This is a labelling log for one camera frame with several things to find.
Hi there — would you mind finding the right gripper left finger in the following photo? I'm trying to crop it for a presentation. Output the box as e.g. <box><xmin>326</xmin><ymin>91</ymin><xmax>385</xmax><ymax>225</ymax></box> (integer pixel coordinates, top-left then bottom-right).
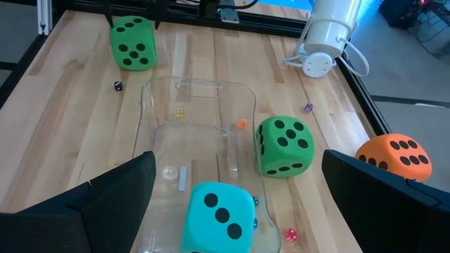
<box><xmin>0</xmin><ymin>150</ymin><xmax>158</xmax><ymax>253</ymax></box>

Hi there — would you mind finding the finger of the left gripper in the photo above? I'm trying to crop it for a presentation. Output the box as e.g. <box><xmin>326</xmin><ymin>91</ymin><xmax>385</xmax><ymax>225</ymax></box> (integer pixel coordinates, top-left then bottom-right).
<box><xmin>153</xmin><ymin>0</ymin><xmax>167</xmax><ymax>31</ymax></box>
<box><xmin>103</xmin><ymin>0</ymin><xmax>115</xmax><ymax>29</ymax></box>

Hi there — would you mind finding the white cylindrical spotlight lamp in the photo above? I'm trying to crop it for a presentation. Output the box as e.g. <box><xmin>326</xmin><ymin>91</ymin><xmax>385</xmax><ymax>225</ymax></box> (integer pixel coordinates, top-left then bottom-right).
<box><xmin>302</xmin><ymin>0</ymin><xmax>363</xmax><ymax>79</ymax></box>

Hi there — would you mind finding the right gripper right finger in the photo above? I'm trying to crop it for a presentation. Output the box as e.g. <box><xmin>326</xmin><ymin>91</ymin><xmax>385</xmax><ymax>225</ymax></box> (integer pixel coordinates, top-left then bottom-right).
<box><xmin>321</xmin><ymin>149</ymin><xmax>450</xmax><ymax>253</ymax></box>

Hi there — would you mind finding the black aluminium table frame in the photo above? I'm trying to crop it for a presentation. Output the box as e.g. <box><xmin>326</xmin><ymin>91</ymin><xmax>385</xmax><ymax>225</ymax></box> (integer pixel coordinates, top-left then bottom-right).
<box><xmin>0</xmin><ymin>0</ymin><xmax>391</xmax><ymax>136</ymax></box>

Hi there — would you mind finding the clear plastic bin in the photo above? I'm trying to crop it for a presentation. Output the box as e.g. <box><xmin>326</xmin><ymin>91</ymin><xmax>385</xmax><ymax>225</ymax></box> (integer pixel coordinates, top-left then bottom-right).
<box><xmin>131</xmin><ymin>75</ymin><xmax>282</xmax><ymax>253</ymax></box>

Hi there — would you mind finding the dark background equipment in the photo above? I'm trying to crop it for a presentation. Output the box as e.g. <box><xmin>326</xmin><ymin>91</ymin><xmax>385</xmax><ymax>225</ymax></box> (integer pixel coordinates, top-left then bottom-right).
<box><xmin>378</xmin><ymin>0</ymin><xmax>450</xmax><ymax>59</ymax></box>

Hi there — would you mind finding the large teal foam die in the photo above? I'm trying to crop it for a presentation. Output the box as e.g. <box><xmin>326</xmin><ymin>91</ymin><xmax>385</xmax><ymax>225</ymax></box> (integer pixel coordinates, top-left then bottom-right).
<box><xmin>180</xmin><ymin>181</ymin><xmax>257</xmax><ymax>253</ymax></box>

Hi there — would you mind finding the small red translucent die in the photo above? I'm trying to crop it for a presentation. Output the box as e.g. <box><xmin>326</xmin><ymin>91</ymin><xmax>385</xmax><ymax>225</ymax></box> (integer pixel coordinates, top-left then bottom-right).
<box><xmin>283</xmin><ymin>228</ymin><xmax>299</xmax><ymax>243</ymax></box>

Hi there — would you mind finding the large green foam die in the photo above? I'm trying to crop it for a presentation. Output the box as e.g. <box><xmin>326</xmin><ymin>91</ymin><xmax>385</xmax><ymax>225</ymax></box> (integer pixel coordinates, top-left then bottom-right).
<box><xmin>108</xmin><ymin>15</ymin><xmax>158</xmax><ymax>72</ymax></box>
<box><xmin>253</xmin><ymin>115</ymin><xmax>316</xmax><ymax>179</ymax></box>

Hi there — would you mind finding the large orange foam die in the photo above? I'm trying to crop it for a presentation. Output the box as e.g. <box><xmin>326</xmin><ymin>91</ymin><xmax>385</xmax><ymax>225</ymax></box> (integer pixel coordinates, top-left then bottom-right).
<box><xmin>354</xmin><ymin>132</ymin><xmax>433</xmax><ymax>183</ymax></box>

